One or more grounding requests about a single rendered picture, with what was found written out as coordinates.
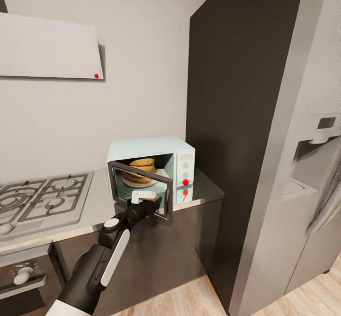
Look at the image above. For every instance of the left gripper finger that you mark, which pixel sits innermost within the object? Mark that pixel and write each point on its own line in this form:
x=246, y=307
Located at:
x=157, y=203

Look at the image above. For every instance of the microwave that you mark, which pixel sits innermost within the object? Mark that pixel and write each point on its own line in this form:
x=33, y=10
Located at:
x=174, y=167

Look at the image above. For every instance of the popcorn bag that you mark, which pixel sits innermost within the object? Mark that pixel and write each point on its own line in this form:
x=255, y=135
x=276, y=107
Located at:
x=144, y=163

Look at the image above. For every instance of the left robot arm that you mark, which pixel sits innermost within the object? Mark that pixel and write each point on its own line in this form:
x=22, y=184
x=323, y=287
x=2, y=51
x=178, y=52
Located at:
x=92, y=272

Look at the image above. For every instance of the fridge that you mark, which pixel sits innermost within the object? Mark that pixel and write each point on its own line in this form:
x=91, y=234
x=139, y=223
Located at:
x=264, y=117

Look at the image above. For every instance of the burner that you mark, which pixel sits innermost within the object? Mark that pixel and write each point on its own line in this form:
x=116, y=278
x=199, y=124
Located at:
x=35, y=205

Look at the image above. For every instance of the oven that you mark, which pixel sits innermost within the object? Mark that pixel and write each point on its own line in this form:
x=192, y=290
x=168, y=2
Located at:
x=30, y=281

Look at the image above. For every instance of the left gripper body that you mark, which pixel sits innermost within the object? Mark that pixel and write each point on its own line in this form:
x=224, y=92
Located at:
x=146, y=207

